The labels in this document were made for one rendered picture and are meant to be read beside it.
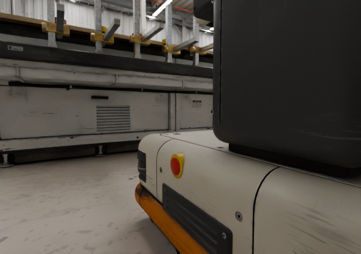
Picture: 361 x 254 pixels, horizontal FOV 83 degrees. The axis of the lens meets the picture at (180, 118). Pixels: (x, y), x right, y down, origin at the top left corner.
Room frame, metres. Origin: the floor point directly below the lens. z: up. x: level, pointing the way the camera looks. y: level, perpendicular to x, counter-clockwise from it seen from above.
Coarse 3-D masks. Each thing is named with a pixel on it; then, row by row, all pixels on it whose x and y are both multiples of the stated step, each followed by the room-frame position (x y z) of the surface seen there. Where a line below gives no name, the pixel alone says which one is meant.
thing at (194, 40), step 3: (195, 36) 1.32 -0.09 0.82; (189, 39) 1.38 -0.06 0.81; (192, 39) 1.35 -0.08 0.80; (195, 39) 1.32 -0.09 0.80; (198, 39) 1.34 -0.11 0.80; (183, 42) 1.45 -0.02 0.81; (186, 42) 1.41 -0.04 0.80; (189, 42) 1.38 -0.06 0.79; (192, 42) 1.36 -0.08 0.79; (195, 42) 1.36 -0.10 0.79; (177, 45) 1.52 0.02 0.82; (180, 45) 1.48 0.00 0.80; (183, 45) 1.45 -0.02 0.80; (186, 45) 1.42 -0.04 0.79; (189, 45) 1.42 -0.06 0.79; (174, 48) 1.56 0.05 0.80; (177, 48) 1.52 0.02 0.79; (180, 48) 1.49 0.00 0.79; (183, 48) 1.49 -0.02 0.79; (174, 51) 1.56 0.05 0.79; (177, 51) 1.56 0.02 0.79
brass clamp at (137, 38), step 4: (132, 36) 1.41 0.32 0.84; (136, 36) 1.42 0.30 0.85; (140, 36) 1.44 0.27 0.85; (132, 40) 1.41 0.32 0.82; (136, 40) 1.42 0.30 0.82; (140, 40) 1.44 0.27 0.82; (148, 40) 1.47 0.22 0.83; (140, 44) 1.47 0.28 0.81; (144, 44) 1.47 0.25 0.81; (148, 44) 1.47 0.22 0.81
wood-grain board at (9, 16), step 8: (0, 16) 1.19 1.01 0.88; (8, 16) 1.21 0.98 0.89; (16, 16) 1.22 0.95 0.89; (24, 24) 1.29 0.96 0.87; (32, 24) 1.29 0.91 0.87; (40, 24) 1.29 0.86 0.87; (72, 32) 1.42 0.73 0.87; (80, 32) 1.42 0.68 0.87; (88, 32) 1.42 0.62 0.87; (120, 40) 1.59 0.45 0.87; (128, 40) 1.59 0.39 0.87; (152, 40) 1.66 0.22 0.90; (184, 48) 1.82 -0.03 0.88
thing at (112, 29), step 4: (116, 20) 1.07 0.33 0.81; (112, 24) 1.10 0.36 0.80; (116, 24) 1.07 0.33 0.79; (108, 28) 1.19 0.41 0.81; (112, 28) 1.13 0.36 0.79; (116, 28) 1.13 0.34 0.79; (108, 32) 1.19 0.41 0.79; (112, 32) 1.18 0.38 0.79; (104, 36) 1.28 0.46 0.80; (108, 36) 1.24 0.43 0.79; (108, 40) 1.32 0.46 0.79; (104, 44) 1.40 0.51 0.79
